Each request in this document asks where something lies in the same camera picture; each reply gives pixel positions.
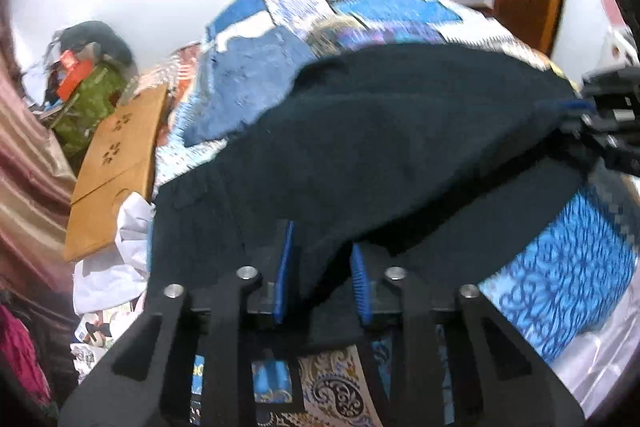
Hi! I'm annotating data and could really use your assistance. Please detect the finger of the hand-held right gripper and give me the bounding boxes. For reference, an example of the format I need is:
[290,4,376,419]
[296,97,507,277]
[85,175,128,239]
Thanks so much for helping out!
[560,114,640,178]
[536,66,640,116]

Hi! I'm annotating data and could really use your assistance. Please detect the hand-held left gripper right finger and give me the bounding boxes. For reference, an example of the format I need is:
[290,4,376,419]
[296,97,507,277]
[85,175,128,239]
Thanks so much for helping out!
[350,243,586,427]

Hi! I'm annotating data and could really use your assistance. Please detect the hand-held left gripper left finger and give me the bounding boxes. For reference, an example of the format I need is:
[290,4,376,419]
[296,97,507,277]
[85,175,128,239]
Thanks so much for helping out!
[57,219,301,427]

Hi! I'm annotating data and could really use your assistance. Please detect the black pants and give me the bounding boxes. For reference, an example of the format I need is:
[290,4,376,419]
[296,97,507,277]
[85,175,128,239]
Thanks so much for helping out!
[147,42,601,358]

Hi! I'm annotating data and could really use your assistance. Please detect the blue patchwork blanket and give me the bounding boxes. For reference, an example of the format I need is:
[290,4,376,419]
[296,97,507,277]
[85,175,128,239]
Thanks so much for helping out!
[150,0,640,427]

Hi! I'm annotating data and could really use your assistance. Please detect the white crumpled cloth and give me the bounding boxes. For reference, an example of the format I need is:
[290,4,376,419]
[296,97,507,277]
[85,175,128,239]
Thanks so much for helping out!
[72,192,157,314]

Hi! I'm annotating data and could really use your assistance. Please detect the blue denim jeans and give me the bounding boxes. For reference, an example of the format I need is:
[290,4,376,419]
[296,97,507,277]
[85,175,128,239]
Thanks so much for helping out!
[182,29,322,148]

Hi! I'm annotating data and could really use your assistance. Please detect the scattered paper clutter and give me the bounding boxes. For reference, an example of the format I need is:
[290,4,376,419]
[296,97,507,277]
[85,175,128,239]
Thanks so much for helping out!
[70,302,147,370]

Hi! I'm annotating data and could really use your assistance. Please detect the wooden lap board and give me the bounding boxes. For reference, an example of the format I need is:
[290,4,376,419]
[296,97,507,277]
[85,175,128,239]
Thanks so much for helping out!
[64,84,170,264]

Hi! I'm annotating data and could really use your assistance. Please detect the white satin sheet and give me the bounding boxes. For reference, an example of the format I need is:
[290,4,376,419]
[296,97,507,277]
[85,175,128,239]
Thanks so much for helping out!
[547,287,640,414]

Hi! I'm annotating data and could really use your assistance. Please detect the orange striped bed sheet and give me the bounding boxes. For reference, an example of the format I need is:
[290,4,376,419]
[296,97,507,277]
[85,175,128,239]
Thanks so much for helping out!
[139,44,207,148]

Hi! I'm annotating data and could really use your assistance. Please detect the striped brown curtain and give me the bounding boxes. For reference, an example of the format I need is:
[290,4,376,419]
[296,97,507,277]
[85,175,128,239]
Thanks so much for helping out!
[0,32,79,294]

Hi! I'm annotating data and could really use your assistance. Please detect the pink cloth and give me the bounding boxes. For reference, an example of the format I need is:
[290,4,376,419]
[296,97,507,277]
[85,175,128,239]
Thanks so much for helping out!
[0,302,52,409]

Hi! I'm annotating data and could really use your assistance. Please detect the orange red box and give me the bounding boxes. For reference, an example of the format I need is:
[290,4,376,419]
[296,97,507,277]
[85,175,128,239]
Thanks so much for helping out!
[55,49,96,101]

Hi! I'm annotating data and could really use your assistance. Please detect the grey plush toy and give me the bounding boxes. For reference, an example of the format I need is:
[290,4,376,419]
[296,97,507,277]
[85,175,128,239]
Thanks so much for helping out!
[52,21,134,68]

